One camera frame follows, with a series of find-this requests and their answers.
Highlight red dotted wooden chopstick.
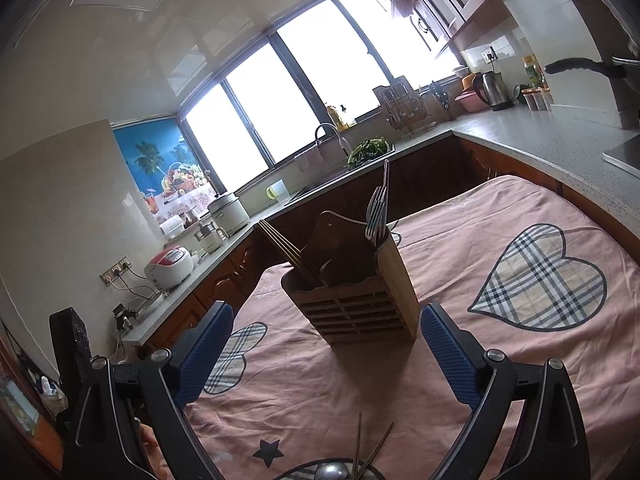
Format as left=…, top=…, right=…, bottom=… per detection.
left=261, top=219, right=321, bottom=288

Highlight stainless steel fork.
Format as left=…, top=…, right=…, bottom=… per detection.
left=375, top=159, right=390, bottom=247
left=364, top=186, right=385, bottom=244

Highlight chrome kitchen faucet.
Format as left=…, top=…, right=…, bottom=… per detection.
left=314, top=122, right=352, bottom=158

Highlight person's left hand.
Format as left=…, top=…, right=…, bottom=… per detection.
left=139, top=424, right=162, bottom=467

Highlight white red rice cooker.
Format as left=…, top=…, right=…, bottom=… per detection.
left=144, top=246, right=194, bottom=292

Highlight pink bedsheet table cover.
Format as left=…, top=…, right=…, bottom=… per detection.
left=182, top=173, right=640, bottom=480

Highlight metal chopstick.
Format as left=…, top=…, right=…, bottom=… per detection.
left=350, top=412, right=362, bottom=480
left=354, top=422, right=395, bottom=480

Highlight paper towel roll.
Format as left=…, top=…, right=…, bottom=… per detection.
left=160, top=214, right=184, bottom=240

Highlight wooden utensil holder box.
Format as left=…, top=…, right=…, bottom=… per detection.
left=281, top=211, right=420, bottom=344

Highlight large white rice cooker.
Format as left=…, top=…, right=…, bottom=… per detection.
left=207, top=192, right=250, bottom=236

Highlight metal spoon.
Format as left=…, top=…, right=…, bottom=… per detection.
left=314, top=462, right=350, bottom=480

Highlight lower wooden base cabinets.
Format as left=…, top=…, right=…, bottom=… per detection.
left=124, top=132, right=639, bottom=356

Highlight tropical fruit poster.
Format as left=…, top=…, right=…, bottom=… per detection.
left=114, top=118, right=216, bottom=224

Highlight green vegetables in sink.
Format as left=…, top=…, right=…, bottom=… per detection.
left=347, top=136, right=390, bottom=169

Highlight gas stove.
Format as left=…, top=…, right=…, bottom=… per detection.
left=602, top=134, right=640, bottom=179

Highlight dish drying rack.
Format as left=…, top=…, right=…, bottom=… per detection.
left=373, top=76, right=436, bottom=136

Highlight pink plastic container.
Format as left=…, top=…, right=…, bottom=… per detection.
left=454, top=91, right=487, bottom=114

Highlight knife block with knives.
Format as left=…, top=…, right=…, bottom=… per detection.
left=431, top=81, right=454, bottom=122

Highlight condiment bottles group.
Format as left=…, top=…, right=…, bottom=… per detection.
left=513, top=54, right=553, bottom=112

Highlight stainless electric kettle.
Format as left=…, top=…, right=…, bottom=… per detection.
left=473, top=70, right=514, bottom=112

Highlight yellow dish soap bottle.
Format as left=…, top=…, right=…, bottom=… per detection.
left=326, top=105, right=342, bottom=131

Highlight black wok with lid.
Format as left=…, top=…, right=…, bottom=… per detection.
left=544, top=56, right=640, bottom=79

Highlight wall power outlet strip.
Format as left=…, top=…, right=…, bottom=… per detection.
left=100, top=256, right=132, bottom=286

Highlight clear jug green handle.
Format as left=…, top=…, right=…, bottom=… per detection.
left=266, top=180, right=290, bottom=203

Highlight kitchen window frame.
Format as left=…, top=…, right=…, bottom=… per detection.
left=183, top=0, right=460, bottom=193

